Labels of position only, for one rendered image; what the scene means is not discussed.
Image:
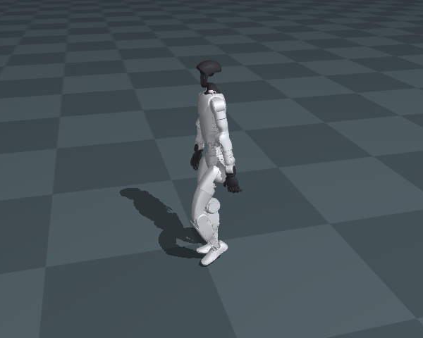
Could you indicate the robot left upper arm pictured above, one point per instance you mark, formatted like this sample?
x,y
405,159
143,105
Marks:
x,y
218,108

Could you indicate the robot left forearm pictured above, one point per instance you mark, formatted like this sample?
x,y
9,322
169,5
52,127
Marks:
x,y
226,149

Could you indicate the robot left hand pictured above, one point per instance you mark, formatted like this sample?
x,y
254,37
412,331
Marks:
x,y
232,182

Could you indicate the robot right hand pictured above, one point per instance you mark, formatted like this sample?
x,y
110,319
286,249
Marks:
x,y
195,160

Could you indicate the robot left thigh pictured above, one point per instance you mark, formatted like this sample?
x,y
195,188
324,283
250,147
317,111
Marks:
x,y
205,189

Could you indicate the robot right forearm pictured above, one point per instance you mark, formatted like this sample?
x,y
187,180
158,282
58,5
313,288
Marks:
x,y
199,140

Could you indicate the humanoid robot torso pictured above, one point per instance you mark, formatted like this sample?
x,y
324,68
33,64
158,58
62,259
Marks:
x,y
209,128

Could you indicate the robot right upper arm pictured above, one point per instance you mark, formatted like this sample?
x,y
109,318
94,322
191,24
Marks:
x,y
198,120

